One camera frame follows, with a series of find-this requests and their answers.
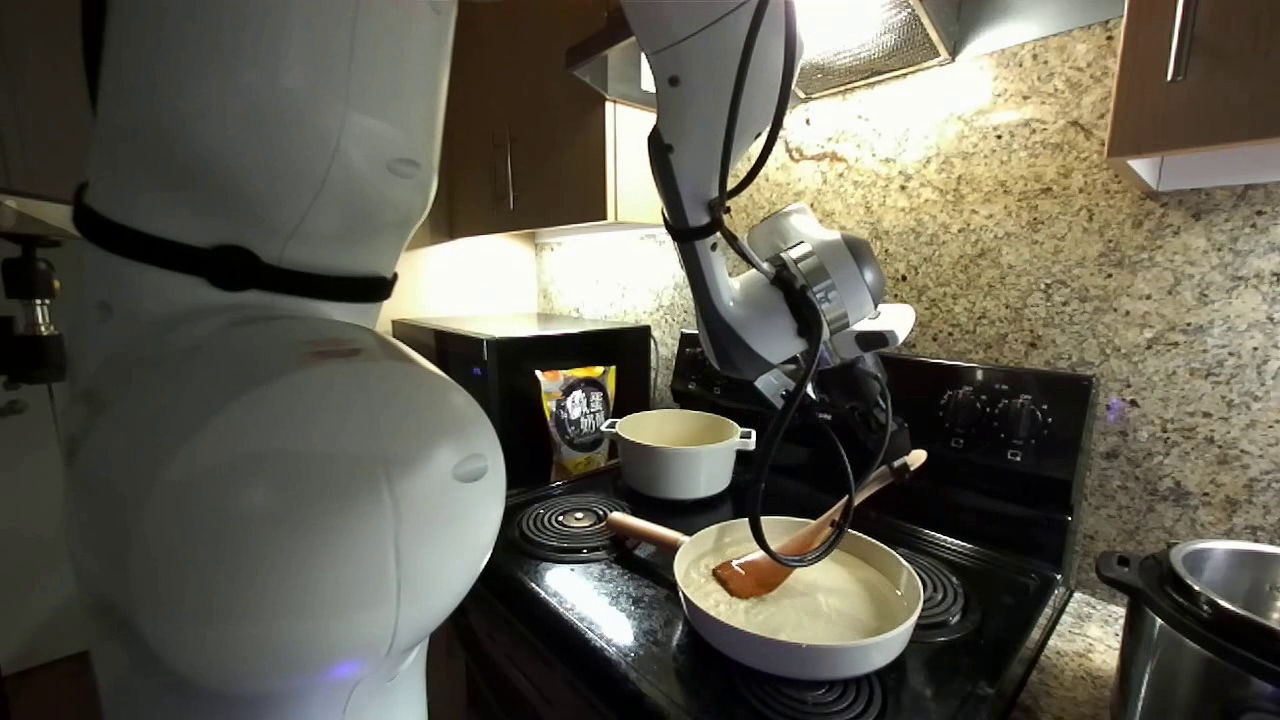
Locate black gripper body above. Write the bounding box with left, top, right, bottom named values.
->
left=800, top=351, right=930, bottom=463

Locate wooden spatula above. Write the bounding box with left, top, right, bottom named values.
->
left=708, top=446, right=934, bottom=604

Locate black electric stove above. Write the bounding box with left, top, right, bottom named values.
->
left=451, top=325, right=1100, bottom=720

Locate yellow black snack bag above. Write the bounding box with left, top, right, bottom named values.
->
left=534, top=360, right=621, bottom=486

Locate stainless steel pressure cooker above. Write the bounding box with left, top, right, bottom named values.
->
left=1091, top=536, right=1280, bottom=720

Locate metal range hood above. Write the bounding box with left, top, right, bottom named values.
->
left=563, top=0, right=1124, bottom=114

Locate black microwave oven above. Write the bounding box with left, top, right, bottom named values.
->
left=394, top=315, right=657, bottom=498

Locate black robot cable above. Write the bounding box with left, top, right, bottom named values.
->
left=650, top=0, right=902, bottom=572

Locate white frying pan wooden handle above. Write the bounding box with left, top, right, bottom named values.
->
left=603, top=510, right=930, bottom=685

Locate white pot with handles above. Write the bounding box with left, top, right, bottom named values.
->
left=600, top=404, right=761, bottom=506

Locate brown wall cabinet metal handle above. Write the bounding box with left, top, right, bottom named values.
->
left=1109, top=0, right=1280, bottom=193

